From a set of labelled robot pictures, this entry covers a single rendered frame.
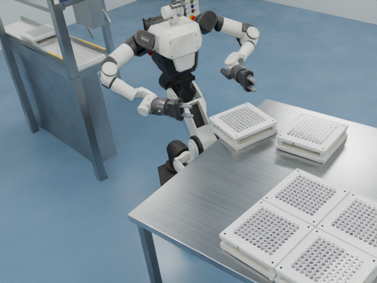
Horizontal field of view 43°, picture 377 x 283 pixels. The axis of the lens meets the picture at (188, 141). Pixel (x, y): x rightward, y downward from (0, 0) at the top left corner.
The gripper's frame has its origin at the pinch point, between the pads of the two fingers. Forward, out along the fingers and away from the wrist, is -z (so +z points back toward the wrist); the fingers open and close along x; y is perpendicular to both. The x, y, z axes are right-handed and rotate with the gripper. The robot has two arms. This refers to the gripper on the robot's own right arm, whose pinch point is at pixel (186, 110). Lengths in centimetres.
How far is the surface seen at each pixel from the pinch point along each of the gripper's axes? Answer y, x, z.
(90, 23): -62, -13, 106
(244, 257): 69, 10, -59
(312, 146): 2, 5, -64
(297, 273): 73, 5, -79
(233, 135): 5.0, 5.5, -27.0
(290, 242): 61, 5, -73
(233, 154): 10.5, 12.7, -29.3
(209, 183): 33.6, 12.6, -27.8
